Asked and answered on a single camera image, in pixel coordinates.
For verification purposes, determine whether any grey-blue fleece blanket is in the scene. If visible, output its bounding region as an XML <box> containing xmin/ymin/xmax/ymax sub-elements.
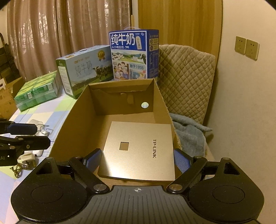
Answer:
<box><xmin>169</xmin><ymin>113</ymin><xmax>214</xmax><ymax>160</ymax></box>

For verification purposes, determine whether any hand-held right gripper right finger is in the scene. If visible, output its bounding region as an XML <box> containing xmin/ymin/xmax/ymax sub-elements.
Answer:
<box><xmin>166</xmin><ymin>148</ymin><xmax>240</xmax><ymax>193</ymax></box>

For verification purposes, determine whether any green milk gift box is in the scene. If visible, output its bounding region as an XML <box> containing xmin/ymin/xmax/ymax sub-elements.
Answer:
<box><xmin>56</xmin><ymin>45</ymin><xmax>114</xmax><ymax>99</ymax></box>

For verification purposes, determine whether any gold square router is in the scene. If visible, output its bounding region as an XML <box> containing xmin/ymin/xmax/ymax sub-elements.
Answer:
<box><xmin>97</xmin><ymin>121</ymin><xmax>175</xmax><ymax>181</ymax></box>

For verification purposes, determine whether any cardboard box with green marks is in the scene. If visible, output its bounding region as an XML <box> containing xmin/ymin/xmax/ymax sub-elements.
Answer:
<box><xmin>0</xmin><ymin>87</ymin><xmax>18</xmax><ymax>120</ymax></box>

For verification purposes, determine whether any wooden door panel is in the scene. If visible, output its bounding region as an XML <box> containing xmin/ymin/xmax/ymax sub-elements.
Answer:
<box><xmin>138</xmin><ymin>0</ymin><xmax>223</xmax><ymax>65</ymax></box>

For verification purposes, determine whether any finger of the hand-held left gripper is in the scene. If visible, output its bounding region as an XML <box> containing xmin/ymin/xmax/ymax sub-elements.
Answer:
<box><xmin>0</xmin><ymin>135</ymin><xmax>51</xmax><ymax>156</ymax></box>
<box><xmin>0</xmin><ymin>121</ymin><xmax>39</xmax><ymax>135</ymax></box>

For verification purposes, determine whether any beige wall socket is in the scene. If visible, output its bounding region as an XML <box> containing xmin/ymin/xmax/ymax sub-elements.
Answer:
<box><xmin>246</xmin><ymin>39</ymin><xmax>260</xmax><ymax>60</ymax></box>
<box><xmin>235</xmin><ymin>36</ymin><xmax>247</xmax><ymax>54</ymax></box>

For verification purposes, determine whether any brown cardboard box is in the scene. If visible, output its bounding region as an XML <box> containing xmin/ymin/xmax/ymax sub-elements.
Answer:
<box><xmin>49</xmin><ymin>78</ymin><xmax>184</xmax><ymax>186</ymax></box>

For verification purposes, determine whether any plaid bed sheet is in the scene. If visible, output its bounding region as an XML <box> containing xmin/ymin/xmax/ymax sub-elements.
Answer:
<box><xmin>0</xmin><ymin>95</ymin><xmax>76</xmax><ymax>216</ymax></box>

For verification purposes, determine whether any beige coiled cord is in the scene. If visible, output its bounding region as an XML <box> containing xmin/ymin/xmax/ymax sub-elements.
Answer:
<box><xmin>10</xmin><ymin>164</ymin><xmax>28</xmax><ymax>178</ymax></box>

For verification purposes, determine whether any blue milk carton box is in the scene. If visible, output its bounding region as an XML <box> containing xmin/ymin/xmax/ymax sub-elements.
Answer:
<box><xmin>108</xmin><ymin>28</ymin><xmax>160</xmax><ymax>83</ymax></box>

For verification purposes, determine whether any brown patterned curtain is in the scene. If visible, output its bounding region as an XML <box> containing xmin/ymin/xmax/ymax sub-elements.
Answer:
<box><xmin>6</xmin><ymin>0</ymin><xmax>132</xmax><ymax>78</ymax></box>

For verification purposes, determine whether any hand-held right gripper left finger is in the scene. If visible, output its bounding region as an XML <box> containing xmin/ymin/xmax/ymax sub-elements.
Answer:
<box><xmin>36</xmin><ymin>148</ymin><xmax>109</xmax><ymax>193</ymax></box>

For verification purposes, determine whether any beige quilted chair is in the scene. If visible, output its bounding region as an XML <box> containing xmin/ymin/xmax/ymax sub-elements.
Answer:
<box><xmin>158</xmin><ymin>44</ymin><xmax>216</xmax><ymax>160</ymax></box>

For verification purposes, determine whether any white plug adapter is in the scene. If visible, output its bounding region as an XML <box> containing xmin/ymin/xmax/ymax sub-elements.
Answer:
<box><xmin>17</xmin><ymin>152</ymin><xmax>38</xmax><ymax>170</ymax></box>

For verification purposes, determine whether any green shrink-wrapped carton pack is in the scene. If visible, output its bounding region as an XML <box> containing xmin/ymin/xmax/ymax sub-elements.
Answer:
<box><xmin>14</xmin><ymin>71</ymin><xmax>61</xmax><ymax>112</ymax></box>

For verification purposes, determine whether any plain cardboard storage box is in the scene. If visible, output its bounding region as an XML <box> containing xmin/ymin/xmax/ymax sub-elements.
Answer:
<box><xmin>4</xmin><ymin>76</ymin><xmax>24</xmax><ymax>97</ymax></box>

